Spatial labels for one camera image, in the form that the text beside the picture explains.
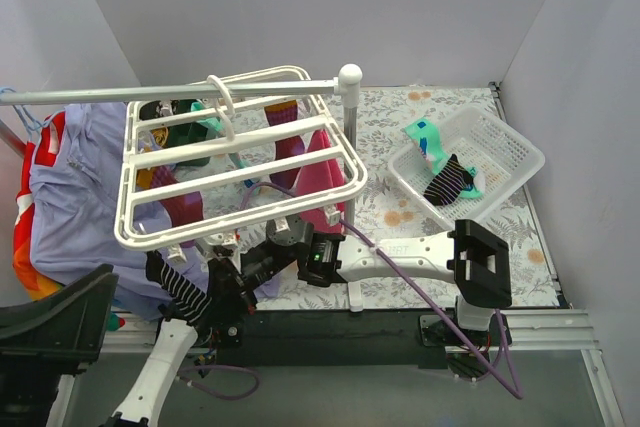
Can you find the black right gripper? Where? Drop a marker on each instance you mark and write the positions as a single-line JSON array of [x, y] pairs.
[[220, 254]]

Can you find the teal patterned sock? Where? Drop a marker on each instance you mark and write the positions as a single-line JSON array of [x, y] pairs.
[[426, 137]]

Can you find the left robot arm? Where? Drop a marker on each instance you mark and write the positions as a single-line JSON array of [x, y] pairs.
[[27, 400]]

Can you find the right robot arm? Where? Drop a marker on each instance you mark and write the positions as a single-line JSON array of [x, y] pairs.
[[469, 256]]

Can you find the white sock drying hanger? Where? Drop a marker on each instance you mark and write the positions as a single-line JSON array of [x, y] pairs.
[[332, 103]]

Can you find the yellow orange sock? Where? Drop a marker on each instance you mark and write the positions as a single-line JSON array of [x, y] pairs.
[[150, 141]]

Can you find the pink sock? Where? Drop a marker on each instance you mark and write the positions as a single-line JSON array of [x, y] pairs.
[[319, 177]]

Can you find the floral table mat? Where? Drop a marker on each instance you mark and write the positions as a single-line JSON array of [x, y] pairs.
[[385, 211]]

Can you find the dark green sock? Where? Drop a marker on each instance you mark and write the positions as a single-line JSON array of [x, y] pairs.
[[187, 133]]

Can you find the lavender shirt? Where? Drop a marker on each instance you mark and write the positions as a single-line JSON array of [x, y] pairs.
[[74, 180]]

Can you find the red rainbow garment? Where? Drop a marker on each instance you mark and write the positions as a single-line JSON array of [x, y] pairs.
[[36, 285]]

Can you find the magenta purple sock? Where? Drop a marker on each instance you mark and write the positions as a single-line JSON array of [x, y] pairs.
[[278, 114]]

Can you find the grey clothes rack stand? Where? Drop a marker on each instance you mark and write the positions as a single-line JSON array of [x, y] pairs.
[[182, 209]]

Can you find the white plastic basket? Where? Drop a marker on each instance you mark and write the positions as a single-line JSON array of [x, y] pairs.
[[483, 143]]

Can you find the blue wire hanger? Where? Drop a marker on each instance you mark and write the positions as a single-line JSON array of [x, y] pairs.
[[31, 125]]

